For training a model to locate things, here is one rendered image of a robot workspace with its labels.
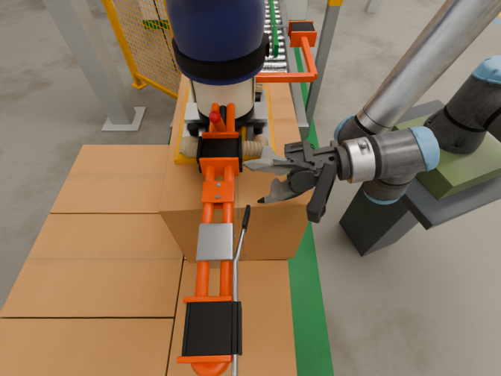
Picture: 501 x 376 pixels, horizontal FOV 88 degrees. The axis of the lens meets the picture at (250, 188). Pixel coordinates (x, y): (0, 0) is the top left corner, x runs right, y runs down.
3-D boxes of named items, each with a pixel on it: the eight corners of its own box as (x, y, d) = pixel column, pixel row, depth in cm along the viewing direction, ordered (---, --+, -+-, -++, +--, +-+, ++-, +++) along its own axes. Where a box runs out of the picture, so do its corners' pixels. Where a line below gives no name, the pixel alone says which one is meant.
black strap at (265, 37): (181, 32, 72) (177, 16, 68) (265, 31, 72) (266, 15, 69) (168, 80, 59) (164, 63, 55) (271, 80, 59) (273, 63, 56)
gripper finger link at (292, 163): (265, 167, 52) (300, 175, 55) (265, 174, 51) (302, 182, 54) (276, 152, 49) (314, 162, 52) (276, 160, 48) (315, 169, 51)
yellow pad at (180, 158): (187, 91, 93) (185, 77, 89) (215, 90, 93) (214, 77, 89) (174, 164, 74) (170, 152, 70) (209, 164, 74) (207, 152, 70)
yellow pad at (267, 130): (241, 90, 94) (240, 77, 90) (268, 89, 94) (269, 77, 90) (241, 163, 74) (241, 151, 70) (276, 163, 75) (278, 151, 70)
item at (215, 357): (189, 303, 44) (183, 296, 40) (233, 301, 44) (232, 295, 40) (183, 363, 39) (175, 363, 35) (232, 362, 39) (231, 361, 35)
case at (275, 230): (198, 146, 132) (181, 73, 99) (276, 143, 133) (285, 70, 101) (188, 263, 98) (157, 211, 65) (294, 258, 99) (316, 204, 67)
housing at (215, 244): (200, 233, 51) (197, 222, 48) (235, 232, 51) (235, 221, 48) (197, 268, 47) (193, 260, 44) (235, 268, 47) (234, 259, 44)
